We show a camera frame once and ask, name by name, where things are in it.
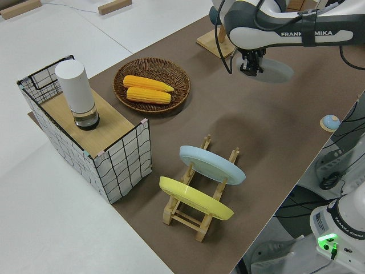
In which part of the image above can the yellow corn cob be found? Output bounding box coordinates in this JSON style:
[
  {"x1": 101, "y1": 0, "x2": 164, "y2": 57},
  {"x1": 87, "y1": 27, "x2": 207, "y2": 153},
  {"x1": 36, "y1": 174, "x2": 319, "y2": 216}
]
[
  {"x1": 125, "y1": 87, "x2": 172, "y2": 104},
  {"x1": 123, "y1": 75, "x2": 175, "y2": 93}
]

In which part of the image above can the gray plate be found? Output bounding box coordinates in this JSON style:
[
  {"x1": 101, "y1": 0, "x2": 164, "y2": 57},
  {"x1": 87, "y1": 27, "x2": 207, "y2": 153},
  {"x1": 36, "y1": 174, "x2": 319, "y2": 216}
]
[{"x1": 236, "y1": 58, "x2": 294, "y2": 84}]

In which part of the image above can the yellow plate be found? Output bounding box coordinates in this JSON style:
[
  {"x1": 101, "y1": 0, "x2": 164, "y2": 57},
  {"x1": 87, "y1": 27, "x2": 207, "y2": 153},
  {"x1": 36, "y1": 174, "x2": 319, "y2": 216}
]
[{"x1": 159, "y1": 176, "x2": 235, "y2": 221}]

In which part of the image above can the light blue plate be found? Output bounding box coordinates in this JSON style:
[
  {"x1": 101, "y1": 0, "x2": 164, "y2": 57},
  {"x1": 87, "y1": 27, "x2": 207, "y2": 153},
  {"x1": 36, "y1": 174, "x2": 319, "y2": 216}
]
[{"x1": 179, "y1": 145, "x2": 246, "y2": 186}]

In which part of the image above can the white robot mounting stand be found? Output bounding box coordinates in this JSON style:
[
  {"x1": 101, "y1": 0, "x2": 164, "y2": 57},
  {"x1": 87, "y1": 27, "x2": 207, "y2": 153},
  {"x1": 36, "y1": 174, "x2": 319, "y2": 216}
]
[{"x1": 236, "y1": 91, "x2": 365, "y2": 274}]

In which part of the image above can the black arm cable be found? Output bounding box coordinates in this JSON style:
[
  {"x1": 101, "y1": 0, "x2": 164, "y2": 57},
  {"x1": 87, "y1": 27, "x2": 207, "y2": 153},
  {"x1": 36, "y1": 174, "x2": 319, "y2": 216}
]
[{"x1": 215, "y1": 0, "x2": 238, "y2": 75}]

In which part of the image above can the wooden mug rack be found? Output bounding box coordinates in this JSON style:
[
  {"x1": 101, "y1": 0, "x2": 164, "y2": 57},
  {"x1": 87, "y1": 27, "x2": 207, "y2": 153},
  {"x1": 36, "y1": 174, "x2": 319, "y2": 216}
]
[{"x1": 196, "y1": 25, "x2": 237, "y2": 59}]

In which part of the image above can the wooden plate rack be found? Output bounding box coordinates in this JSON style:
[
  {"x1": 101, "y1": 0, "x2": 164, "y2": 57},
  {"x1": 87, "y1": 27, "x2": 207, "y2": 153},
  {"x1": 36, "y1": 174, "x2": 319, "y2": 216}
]
[{"x1": 162, "y1": 134, "x2": 240, "y2": 243}]

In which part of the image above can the brown wicker basket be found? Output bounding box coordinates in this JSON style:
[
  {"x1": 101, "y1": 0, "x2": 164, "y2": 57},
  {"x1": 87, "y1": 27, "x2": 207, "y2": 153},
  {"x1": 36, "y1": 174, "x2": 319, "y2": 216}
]
[{"x1": 113, "y1": 57, "x2": 191, "y2": 112}]

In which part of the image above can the dark teal mug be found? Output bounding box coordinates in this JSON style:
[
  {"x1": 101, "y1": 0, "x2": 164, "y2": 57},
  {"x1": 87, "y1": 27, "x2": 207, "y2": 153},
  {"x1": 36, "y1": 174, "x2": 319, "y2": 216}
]
[{"x1": 209, "y1": 6, "x2": 226, "y2": 27}]

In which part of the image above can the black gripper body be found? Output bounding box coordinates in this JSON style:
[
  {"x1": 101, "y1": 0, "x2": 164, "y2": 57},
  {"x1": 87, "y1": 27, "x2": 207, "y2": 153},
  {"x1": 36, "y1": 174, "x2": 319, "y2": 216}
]
[{"x1": 241, "y1": 49, "x2": 267, "y2": 68}]

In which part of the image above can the white cylinder with dark base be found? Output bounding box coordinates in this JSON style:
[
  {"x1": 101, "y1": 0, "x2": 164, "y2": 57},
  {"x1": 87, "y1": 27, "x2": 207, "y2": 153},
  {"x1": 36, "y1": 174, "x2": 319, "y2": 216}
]
[{"x1": 55, "y1": 59, "x2": 101, "y2": 131}]

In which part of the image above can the wooden block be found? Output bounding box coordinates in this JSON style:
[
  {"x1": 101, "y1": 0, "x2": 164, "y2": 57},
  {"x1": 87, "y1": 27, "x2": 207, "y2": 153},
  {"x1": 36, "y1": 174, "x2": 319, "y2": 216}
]
[
  {"x1": 98, "y1": 0, "x2": 132, "y2": 15},
  {"x1": 0, "y1": 0, "x2": 42, "y2": 20}
]

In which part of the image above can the wire grid box wooden shelf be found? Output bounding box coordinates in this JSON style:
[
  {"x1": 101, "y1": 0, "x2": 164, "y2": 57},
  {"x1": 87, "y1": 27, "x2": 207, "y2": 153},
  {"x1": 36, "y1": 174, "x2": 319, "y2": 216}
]
[{"x1": 16, "y1": 54, "x2": 152, "y2": 205}]

